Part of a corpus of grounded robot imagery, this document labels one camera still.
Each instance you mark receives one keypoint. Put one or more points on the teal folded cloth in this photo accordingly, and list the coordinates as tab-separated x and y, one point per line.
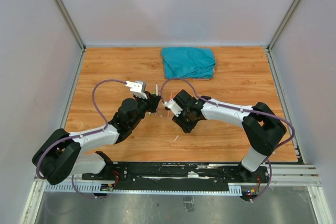
188	62

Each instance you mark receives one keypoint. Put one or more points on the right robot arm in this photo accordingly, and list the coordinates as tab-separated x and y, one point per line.
263	129

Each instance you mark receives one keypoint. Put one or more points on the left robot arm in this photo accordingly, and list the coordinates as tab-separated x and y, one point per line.
63	154

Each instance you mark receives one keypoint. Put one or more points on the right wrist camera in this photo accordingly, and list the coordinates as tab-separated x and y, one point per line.
173	107

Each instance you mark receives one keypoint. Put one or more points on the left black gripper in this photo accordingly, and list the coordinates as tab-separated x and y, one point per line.
153	101

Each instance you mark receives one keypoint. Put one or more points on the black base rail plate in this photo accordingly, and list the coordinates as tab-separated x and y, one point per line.
178	176

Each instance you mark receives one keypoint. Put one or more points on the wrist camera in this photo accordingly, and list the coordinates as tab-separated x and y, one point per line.
137	88
173	107

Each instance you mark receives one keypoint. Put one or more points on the grey slotted cable duct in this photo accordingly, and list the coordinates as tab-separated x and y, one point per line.
99	188

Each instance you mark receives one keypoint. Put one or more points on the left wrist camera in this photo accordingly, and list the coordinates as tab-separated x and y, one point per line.
137	88

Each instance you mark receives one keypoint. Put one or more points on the blue white pen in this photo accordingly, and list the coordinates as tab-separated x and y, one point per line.
156	89

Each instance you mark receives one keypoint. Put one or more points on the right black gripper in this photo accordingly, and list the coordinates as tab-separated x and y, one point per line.
186	127

